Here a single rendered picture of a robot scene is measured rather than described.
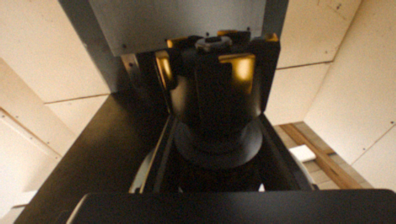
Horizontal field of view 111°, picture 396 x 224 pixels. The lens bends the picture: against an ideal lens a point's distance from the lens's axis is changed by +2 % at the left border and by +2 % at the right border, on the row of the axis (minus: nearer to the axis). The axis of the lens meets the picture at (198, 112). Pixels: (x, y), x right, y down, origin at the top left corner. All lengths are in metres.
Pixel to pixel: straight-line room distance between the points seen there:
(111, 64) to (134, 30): 0.17
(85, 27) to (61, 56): 0.55
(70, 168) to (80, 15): 0.42
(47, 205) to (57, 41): 0.88
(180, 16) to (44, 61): 0.91
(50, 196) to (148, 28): 0.44
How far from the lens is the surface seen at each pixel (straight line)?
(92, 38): 0.60
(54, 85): 1.26
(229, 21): 0.50
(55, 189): 0.39
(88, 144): 0.43
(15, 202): 1.14
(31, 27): 1.15
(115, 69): 0.61
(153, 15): 0.49
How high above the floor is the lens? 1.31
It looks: 38 degrees up
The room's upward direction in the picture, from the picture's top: 172 degrees clockwise
